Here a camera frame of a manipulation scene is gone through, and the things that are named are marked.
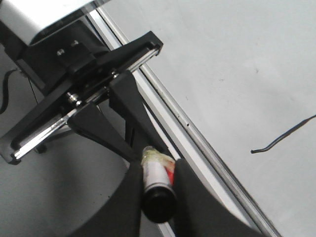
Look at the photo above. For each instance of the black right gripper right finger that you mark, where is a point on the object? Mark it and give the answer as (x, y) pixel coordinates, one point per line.
(199, 213)

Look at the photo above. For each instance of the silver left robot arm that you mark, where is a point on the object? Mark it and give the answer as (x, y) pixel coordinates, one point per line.
(35, 20)

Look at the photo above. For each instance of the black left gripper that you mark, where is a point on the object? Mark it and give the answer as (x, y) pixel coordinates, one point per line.
(75, 72)

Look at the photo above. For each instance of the large whiteboard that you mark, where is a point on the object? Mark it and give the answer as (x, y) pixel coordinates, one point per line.
(235, 88)

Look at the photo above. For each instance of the red round magnet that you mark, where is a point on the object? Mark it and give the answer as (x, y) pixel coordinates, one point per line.
(170, 168)

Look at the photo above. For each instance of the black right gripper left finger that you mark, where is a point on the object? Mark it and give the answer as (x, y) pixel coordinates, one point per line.
(120, 216)

